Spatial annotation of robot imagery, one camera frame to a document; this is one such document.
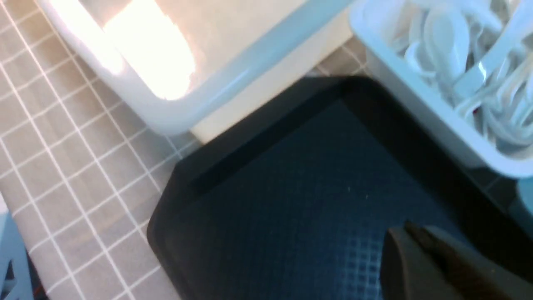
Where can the grey-blue chopstick bin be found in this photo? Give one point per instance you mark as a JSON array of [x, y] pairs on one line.
[[521, 209]]

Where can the black serving tray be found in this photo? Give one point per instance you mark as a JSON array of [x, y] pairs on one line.
[[294, 201]]

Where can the large white plastic tub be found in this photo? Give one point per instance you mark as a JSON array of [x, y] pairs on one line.
[[199, 65]]

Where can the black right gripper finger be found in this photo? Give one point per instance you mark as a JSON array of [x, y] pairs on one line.
[[427, 263]]

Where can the pile of white spoons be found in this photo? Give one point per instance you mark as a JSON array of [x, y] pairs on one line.
[[474, 56]]

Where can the white spoon bin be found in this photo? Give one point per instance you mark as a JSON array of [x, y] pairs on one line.
[[377, 23]]

